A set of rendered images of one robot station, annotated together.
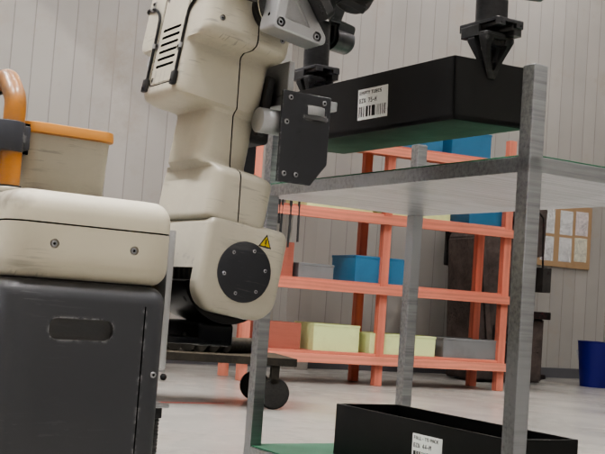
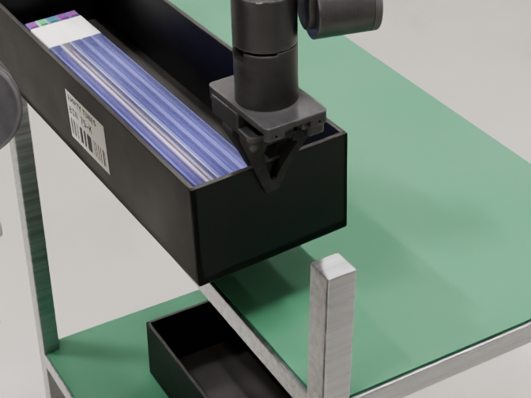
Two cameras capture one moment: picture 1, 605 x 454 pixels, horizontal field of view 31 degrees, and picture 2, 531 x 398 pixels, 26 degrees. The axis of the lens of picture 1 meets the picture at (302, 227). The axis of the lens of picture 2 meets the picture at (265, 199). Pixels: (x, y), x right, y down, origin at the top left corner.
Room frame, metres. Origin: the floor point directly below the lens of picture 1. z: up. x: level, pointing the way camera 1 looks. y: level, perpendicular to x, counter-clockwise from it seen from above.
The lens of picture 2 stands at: (1.02, -0.32, 1.69)
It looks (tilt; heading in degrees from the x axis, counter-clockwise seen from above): 34 degrees down; 1
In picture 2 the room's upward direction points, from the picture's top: straight up
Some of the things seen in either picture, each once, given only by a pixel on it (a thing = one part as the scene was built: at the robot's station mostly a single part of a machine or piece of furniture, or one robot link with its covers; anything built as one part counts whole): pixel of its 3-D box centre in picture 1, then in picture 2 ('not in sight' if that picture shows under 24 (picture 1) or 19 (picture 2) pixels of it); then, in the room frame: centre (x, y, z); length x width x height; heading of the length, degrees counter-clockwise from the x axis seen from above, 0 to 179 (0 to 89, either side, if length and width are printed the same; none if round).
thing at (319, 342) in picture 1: (375, 249); not in sight; (10.04, -0.68, 1.22); 2.72 x 0.71 x 2.44; 116
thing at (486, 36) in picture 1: (486, 54); (262, 141); (1.93, -0.31, 1.14); 0.07 x 0.07 x 0.09; 33
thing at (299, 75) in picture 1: (311, 93); not in sight; (2.40, 0.00, 1.14); 0.07 x 0.07 x 0.09; 33
